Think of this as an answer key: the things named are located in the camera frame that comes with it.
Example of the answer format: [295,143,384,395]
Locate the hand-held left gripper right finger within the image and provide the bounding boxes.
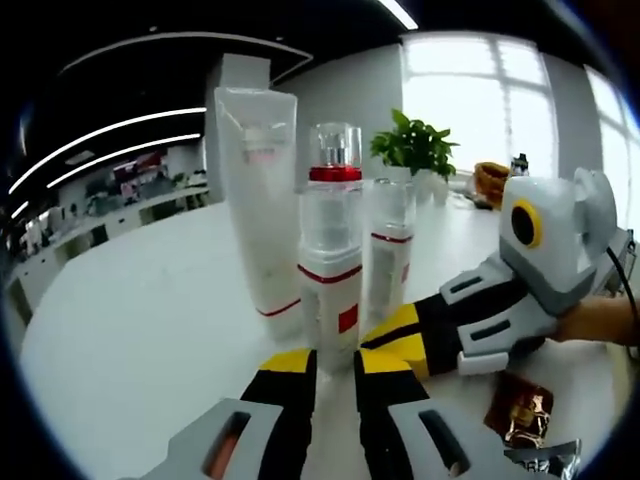
[353,348,506,480]

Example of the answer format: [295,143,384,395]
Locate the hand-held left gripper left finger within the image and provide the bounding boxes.
[117,348,319,480]

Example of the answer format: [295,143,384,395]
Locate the gold skincare sachet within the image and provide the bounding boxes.
[483,372,556,447]

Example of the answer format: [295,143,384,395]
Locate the white bottle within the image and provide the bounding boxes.
[362,177,417,332]

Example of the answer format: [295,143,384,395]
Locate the red-collar skincare bottle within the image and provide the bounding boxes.
[295,124,364,372]

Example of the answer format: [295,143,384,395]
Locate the white skincare tube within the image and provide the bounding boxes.
[213,85,306,344]

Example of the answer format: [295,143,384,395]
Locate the person's right hand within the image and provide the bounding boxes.
[542,297,636,346]

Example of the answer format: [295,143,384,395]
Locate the orange object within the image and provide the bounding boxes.
[472,162,512,207]

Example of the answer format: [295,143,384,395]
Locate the potted green plant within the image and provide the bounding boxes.
[369,108,460,202]

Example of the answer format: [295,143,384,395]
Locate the white office desks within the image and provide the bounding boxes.
[9,169,212,284]

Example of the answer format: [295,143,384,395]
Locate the long ceiling light strip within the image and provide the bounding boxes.
[377,0,419,29]

